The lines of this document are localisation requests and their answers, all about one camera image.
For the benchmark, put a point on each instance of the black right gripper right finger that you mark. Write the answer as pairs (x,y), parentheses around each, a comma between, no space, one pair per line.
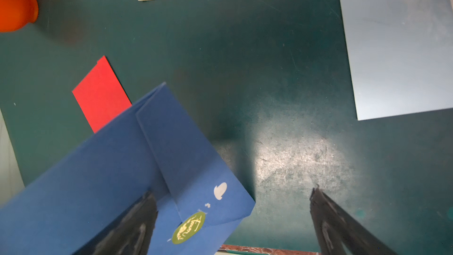
(338,233)

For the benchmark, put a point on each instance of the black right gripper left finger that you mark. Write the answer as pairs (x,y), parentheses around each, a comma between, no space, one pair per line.
(124,230)

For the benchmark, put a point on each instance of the dark blue envelope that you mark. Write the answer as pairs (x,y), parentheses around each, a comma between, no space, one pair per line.
(152,158)

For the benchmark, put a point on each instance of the light blue envelope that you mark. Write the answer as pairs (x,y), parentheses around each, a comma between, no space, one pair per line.
(400,55)

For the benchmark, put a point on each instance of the red envelope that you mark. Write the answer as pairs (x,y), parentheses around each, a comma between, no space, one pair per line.
(101,96)

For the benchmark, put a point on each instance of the orange plastic bowl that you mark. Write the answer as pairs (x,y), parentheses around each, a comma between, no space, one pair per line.
(15,14)

